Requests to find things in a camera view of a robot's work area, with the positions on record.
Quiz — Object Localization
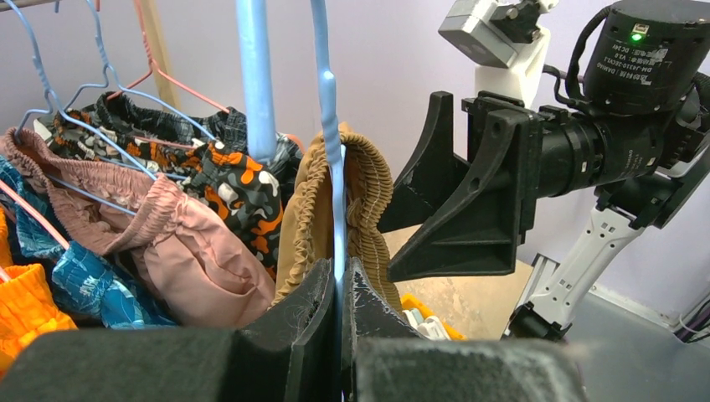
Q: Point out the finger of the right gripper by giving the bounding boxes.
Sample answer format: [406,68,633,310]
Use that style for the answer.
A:
[387,108,526,283]

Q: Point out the orange black patterned shorts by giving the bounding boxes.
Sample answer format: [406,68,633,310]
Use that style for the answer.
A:
[68,110,283,278]

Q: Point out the blue hanger under patterned shorts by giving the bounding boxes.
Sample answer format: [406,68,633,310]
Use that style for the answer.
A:
[59,0,216,140]

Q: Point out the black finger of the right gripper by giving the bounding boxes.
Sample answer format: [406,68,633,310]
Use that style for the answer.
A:
[378,91,468,233]

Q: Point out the dark grey patterned shorts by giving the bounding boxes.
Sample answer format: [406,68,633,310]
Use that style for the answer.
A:
[93,90,305,208]

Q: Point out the pink shorts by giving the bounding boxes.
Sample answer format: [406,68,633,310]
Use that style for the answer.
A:
[1,128,275,327]

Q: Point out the light blue wire hanger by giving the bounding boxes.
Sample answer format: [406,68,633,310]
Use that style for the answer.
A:
[235,0,347,401]

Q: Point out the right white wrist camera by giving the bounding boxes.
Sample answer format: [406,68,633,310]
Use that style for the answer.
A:
[438,0,558,108]

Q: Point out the yellow bin with items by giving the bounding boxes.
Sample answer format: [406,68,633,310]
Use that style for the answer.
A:
[400,293,466,341]

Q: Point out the blue hanger under pink shorts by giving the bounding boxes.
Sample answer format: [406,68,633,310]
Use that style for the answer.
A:
[2,1,156,215]

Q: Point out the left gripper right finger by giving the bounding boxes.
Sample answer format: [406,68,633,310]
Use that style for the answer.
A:
[342,257,588,401]

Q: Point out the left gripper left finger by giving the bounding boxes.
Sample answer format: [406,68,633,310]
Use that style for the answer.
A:
[1,260,336,401]

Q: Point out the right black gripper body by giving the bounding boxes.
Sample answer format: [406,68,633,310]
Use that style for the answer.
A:
[461,91,543,245]

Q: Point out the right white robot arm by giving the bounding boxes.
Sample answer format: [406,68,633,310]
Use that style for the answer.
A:
[380,1,709,341]

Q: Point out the blue patterned shorts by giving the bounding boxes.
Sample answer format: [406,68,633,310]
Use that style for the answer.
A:
[1,159,176,329]

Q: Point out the tan brown shorts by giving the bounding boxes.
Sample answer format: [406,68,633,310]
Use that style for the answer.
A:
[272,122,402,312]

